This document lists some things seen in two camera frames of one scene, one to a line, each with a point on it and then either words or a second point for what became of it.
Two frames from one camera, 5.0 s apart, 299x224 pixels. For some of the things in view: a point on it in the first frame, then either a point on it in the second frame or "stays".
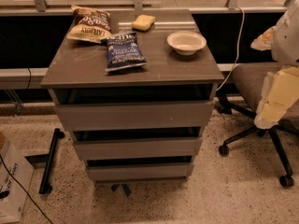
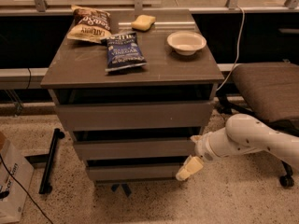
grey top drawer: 136,116 stays
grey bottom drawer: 140,172 stays
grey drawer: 138,148 stays
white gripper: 287,40 -> 203,149
